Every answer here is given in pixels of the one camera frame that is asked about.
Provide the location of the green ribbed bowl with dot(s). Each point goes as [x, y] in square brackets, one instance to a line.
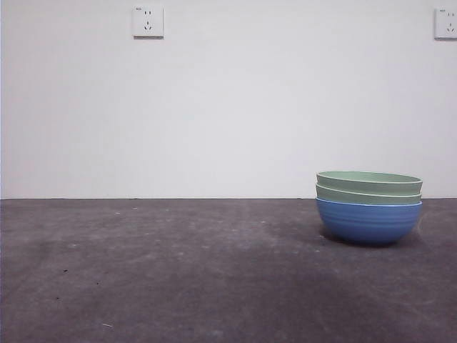
[367, 198]
[367, 184]

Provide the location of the blue ribbed bowl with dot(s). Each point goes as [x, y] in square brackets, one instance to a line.
[369, 225]

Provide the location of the white wall socket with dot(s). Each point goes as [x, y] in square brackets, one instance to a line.
[446, 24]
[148, 22]

